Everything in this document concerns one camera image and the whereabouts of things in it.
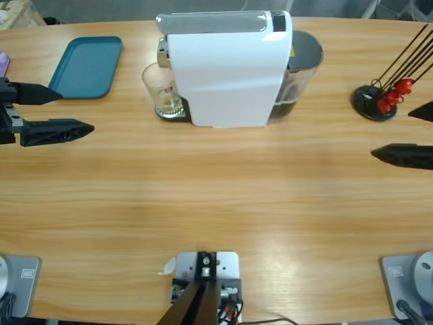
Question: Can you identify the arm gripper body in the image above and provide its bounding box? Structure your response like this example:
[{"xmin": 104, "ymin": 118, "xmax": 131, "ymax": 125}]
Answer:
[{"xmin": 0, "ymin": 77, "xmax": 26, "ymax": 146}]

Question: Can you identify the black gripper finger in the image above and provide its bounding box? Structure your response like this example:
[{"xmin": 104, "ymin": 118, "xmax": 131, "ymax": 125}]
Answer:
[
  {"xmin": 407, "ymin": 100, "xmax": 433, "ymax": 123},
  {"xmin": 370, "ymin": 143, "xmax": 433, "ymax": 171},
  {"xmin": 20, "ymin": 118, "xmax": 95, "ymax": 148},
  {"xmin": 16, "ymin": 81, "xmax": 64, "ymax": 106}
]

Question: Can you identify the clear drinking glass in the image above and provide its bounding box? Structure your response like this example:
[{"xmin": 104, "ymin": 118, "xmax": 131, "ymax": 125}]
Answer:
[{"xmin": 141, "ymin": 62, "xmax": 185, "ymax": 118}]

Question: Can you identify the white capsule coffee machine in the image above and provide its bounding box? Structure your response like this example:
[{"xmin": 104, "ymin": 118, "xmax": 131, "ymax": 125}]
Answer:
[{"xmin": 154, "ymin": 9, "xmax": 294, "ymax": 130}]

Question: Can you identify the purple patterned item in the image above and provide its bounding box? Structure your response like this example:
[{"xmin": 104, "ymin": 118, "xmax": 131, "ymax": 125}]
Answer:
[{"xmin": 0, "ymin": 49, "xmax": 12, "ymax": 79}]

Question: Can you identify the teal plastic tray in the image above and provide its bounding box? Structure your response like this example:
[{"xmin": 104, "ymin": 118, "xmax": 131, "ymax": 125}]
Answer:
[{"xmin": 47, "ymin": 36, "xmax": 123, "ymax": 101}]

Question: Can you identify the black capsule holder with rods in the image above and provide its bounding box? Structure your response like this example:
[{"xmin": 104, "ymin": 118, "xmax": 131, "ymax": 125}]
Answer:
[{"xmin": 350, "ymin": 23, "xmax": 433, "ymax": 123}]

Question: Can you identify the clear water tank black lid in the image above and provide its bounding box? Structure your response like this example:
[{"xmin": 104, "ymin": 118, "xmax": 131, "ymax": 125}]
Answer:
[{"xmin": 269, "ymin": 30, "xmax": 324, "ymax": 124}]

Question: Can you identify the white paper tag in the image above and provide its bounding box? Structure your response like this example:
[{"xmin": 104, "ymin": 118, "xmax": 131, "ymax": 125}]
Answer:
[{"xmin": 156, "ymin": 256, "xmax": 177, "ymax": 277}]

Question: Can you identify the white metal frame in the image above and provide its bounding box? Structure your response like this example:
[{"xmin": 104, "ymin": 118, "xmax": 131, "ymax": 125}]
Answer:
[{"xmin": 359, "ymin": 0, "xmax": 379, "ymax": 20}]

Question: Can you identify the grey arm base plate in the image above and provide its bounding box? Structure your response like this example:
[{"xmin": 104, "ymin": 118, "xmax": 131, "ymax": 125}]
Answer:
[
  {"xmin": 0, "ymin": 255, "xmax": 43, "ymax": 319},
  {"xmin": 378, "ymin": 253, "xmax": 433, "ymax": 321}
]

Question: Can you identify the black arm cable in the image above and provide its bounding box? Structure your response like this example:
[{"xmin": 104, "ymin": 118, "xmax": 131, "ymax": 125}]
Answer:
[
  {"xmin": 395, "ymin": 299, "xmax": 430, "ymax": 325},
  {"xmin": 0, "ymin": 292, "xmax": 17, "ymax": 319}
]

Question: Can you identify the thin black cable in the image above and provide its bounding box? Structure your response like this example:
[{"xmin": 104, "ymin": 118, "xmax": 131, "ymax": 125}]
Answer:
[{"xmin": 248, "ymin": 317, "xmax": 300, "ymax": 325}]

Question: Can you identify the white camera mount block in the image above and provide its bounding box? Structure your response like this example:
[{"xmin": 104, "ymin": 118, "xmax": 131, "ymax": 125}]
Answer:
[{"xmin": 168, "ymin": 251, "xmax": 243, "ymax": 325}]

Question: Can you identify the dark camera post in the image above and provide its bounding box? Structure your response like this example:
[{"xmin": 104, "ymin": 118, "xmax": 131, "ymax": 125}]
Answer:
[{"xmin": 156, "ymin": 251, "xmax": 218, "ymax": 325}]

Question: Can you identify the black and orange cable bundle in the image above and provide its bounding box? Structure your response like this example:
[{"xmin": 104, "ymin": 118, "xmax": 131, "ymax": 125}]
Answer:
[{"xmin": 216, "ymin": 297, "xmax": 244, "ymax": 325}]

